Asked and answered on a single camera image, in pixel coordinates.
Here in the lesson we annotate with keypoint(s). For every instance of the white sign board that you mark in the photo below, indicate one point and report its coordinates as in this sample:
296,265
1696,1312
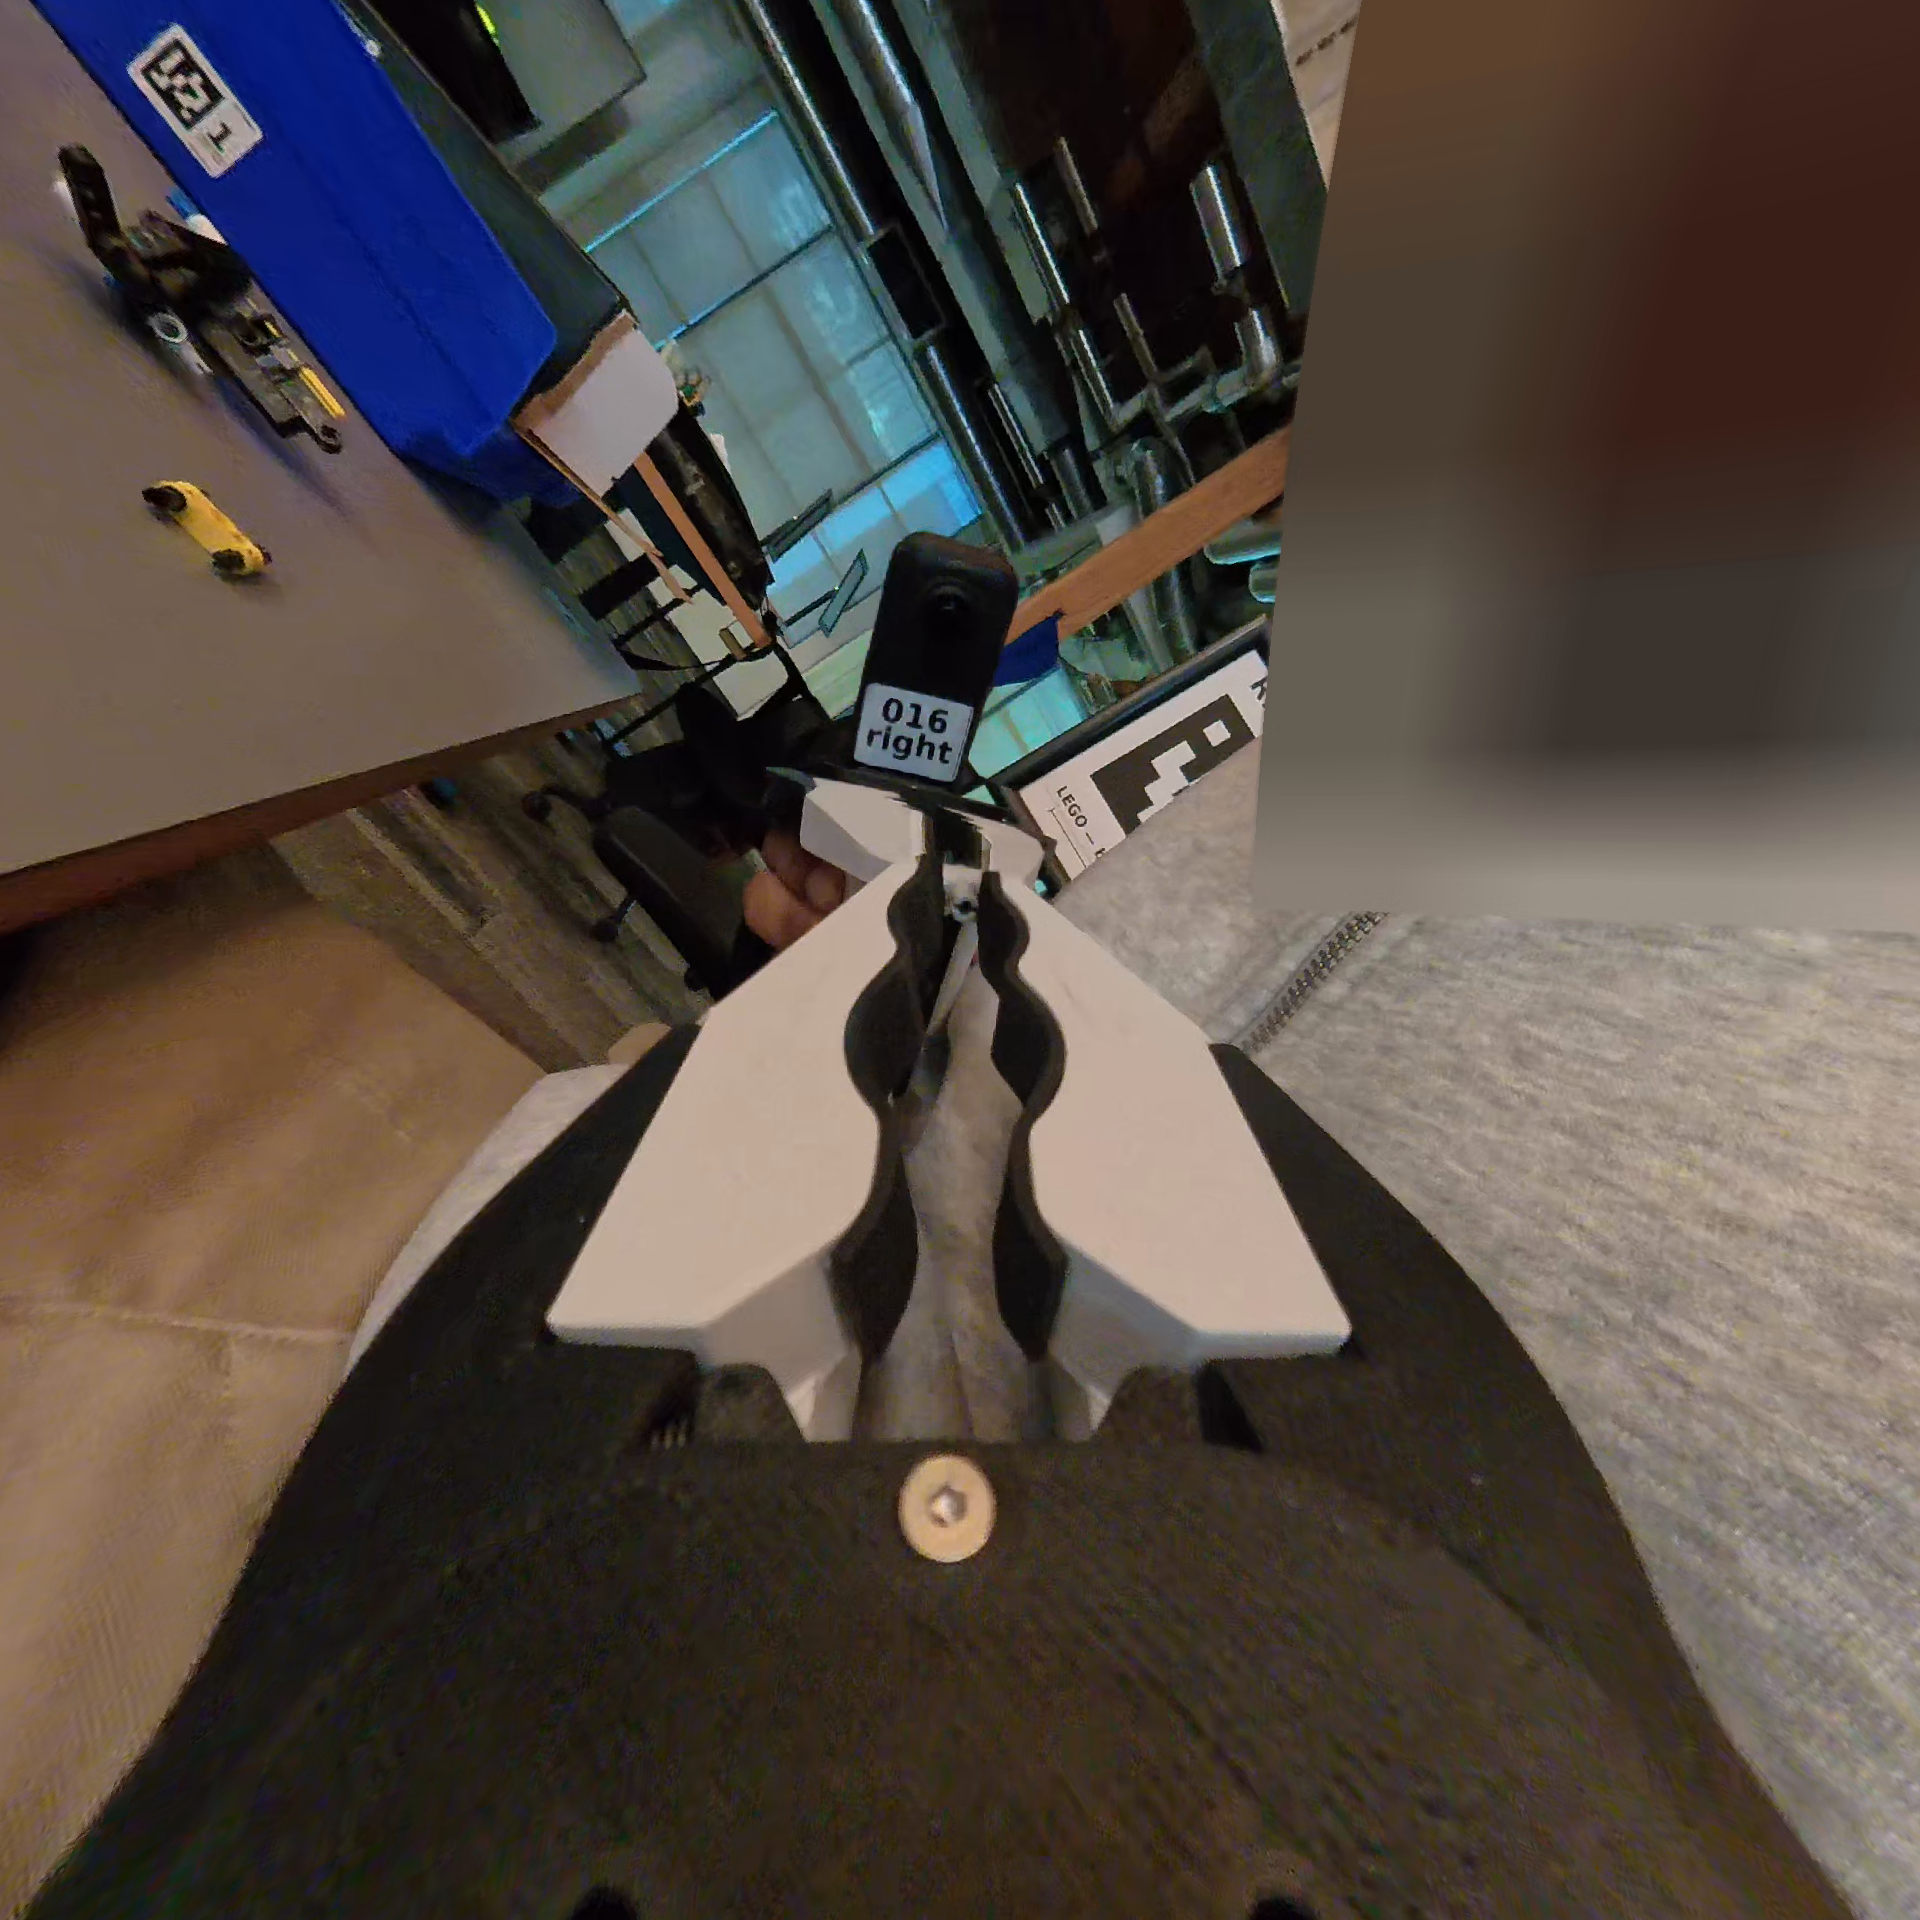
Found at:
1080,819

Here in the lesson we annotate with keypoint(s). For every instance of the black lego assembly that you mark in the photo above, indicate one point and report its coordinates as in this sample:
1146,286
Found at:
194,300

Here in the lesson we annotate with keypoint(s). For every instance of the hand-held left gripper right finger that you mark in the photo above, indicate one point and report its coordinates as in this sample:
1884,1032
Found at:
1170,1200

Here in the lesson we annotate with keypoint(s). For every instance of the grey zip hoodie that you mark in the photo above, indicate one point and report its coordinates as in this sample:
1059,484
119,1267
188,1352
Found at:
1650,1200

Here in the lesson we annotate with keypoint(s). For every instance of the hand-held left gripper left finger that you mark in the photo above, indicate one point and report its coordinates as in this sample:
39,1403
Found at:
705,1185

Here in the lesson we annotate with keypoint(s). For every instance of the blue storage bin with tag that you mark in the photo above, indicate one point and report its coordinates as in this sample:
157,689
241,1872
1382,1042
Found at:
375,254

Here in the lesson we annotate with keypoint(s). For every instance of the small yellow lego piece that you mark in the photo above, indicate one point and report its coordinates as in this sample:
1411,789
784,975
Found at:
210,524

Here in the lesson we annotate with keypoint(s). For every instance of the white cardboard box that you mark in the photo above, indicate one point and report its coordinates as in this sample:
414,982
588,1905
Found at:
600,405

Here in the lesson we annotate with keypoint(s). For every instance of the person's right hand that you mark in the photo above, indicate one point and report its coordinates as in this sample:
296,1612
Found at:
794,893

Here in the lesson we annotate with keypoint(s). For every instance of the white lego pin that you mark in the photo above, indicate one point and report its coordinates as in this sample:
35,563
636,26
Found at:
961,905

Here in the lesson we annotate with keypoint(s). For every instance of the beige pants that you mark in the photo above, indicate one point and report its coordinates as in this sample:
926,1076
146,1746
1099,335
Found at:
151,1500

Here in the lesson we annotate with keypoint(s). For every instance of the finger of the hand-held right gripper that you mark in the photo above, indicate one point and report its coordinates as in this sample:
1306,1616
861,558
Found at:
1022,867
854,833

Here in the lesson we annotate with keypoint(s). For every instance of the large wall screen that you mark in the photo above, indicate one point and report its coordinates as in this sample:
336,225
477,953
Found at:
571,61

